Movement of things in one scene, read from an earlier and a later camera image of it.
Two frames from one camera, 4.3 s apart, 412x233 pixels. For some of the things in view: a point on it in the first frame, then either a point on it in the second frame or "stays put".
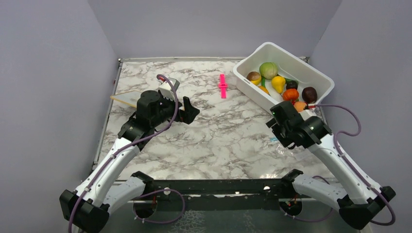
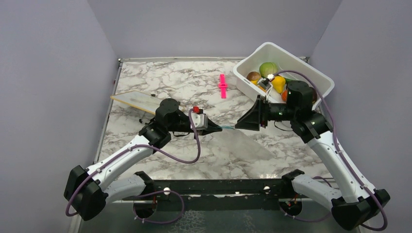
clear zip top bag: [281, 160] -> [232, 145]
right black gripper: [273, 124] -> [251, 120]
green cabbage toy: [268, 70] stays put
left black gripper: [188, 116] -> [212, 127]
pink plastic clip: [223, 86] stays put
